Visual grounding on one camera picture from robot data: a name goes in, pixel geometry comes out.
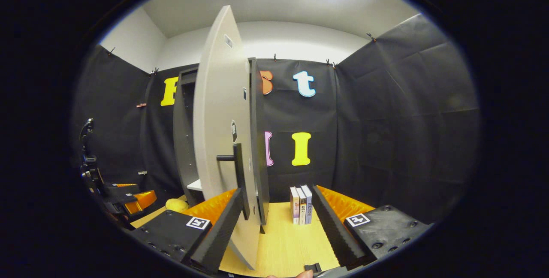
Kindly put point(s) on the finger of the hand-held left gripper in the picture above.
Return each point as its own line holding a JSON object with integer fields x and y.
{"x": 141, "y": 200}
{"x": 122, "y": 193}

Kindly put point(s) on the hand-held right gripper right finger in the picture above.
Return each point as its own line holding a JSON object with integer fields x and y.
{"x": 332, "y": 231}

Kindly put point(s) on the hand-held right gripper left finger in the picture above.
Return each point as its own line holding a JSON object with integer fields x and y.
{"x": 221, "y": 235}

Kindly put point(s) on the yellow coaster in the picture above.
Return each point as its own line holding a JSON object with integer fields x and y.
{"x": 176, "y": 205}

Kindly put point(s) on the beige cabinet door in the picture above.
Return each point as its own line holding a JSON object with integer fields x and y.
{"x": 218, "y": 119}

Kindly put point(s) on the grey cabinet shelf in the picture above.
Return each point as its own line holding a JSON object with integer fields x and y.
{"x": 195, "y": 185}

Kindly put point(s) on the dark grey cabinet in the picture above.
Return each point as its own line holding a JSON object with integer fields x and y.
{"x": 259, "y": 140}

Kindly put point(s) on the book with blue spine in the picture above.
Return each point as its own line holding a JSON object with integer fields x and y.
{"x": 309, "y": 205}

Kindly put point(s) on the book with white spine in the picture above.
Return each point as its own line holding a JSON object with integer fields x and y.
{"x": 302, "y": 209}

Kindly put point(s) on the book with pink spine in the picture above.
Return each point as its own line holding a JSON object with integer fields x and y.
{"x": 294, "y": 209}

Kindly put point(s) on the black backdrop cloth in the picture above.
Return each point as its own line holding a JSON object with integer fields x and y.
{"x": 386, "y": 119}

